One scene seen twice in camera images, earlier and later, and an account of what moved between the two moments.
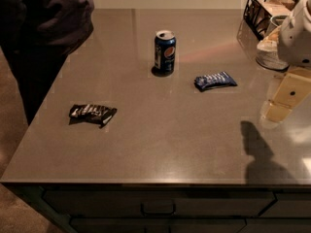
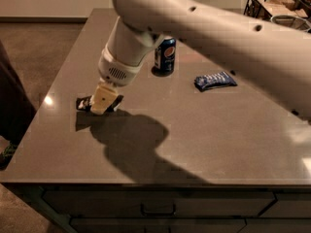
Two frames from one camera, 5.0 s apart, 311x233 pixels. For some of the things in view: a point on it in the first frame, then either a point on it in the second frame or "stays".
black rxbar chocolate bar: [91, 114] to [84, 104]
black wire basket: [261, 7] stays
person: [40, 26] to [17, 108]
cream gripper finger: [293, 88] to [115, 74]
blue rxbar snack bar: [212, 81] stays
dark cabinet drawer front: [162, 204] stays
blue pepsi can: [164, 51] stays
